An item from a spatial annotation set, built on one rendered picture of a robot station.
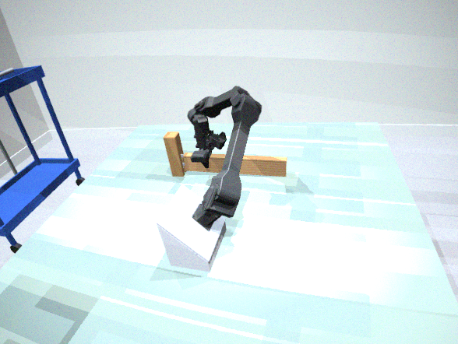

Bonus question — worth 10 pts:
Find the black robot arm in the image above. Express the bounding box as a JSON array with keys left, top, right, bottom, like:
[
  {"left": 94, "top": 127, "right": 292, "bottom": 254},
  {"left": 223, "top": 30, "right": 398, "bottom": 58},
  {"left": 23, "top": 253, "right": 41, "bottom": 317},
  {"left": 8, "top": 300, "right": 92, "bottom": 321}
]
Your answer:
[{"left": 187, "top": 86, "right": 262, "bottom": 231}]

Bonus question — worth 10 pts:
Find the wooden slotted post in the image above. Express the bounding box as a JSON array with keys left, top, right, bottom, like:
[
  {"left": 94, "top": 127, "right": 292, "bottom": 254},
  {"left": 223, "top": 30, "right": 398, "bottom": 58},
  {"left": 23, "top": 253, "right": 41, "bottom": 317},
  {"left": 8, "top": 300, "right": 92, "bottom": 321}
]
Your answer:
[{"left": 163, "top": 132, "right": 186, "bottom": 177}]

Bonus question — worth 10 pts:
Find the wooden side rail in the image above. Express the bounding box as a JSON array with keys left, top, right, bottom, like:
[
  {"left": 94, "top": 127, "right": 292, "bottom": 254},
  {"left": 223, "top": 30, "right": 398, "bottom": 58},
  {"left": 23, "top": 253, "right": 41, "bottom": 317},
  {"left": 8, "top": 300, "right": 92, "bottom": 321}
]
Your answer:
[{"left": 181, "top": 153, "right": 287, "bottom": 177}]

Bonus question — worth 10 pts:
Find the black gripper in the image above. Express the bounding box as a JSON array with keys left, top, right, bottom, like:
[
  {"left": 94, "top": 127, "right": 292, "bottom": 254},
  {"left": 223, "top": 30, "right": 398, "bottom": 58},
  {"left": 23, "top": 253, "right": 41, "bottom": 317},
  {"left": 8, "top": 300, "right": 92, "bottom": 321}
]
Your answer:
[{"left": 190, "top": 130, "right": 215, "bottom": 168}]

